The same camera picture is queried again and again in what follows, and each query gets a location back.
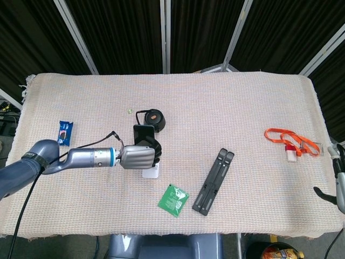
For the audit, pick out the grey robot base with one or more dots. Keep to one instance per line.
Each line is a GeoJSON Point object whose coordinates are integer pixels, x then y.
{"type": "Point", "coordinates": [165, 246]}

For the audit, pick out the black smartphone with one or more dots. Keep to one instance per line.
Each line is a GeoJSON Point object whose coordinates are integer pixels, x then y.
{"type": "Point", "coordinates": [144, 133]}

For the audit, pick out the red and white badge holder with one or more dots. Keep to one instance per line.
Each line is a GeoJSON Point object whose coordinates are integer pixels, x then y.
{"type": "Point", "coordinates": [290, 153]}

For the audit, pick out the black folding laptop stand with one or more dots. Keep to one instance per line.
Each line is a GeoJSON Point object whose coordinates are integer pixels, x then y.
{"type": "Point", "coordinates": [213, 183]}

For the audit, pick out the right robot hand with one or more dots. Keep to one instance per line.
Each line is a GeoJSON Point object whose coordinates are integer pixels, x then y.
{"type": "Point", "coordinates": [337, 186]}

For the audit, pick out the green sachet packet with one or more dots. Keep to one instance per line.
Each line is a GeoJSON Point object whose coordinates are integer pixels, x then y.
{"type": "Point", "coordinates": [173, 200]}

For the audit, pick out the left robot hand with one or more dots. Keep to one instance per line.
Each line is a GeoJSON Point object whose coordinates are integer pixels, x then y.
{"type": "Point", "coordinates": [140, 156]}

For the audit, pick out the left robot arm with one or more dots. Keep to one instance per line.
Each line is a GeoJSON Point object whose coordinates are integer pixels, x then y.
{"type": "Point", "coordinates": [48, 162]}

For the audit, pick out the orange snack bag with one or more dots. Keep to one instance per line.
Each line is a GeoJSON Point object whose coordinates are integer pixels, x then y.
{"type": "Point", "coordinates": [281, 252]}

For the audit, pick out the beige woven tablecloth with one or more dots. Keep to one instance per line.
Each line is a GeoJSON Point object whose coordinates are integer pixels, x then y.
{"type": "Point", "coordinates": [215, 108]}

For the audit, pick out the white phone stand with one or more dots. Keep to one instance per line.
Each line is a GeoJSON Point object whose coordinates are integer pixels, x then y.
{"type": "Point", "coordinates": [151, 172]}

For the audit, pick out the blue cookie packet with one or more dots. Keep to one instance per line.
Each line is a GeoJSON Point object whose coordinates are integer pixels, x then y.
{"type": "Point", "coordinates": [65, 133]}

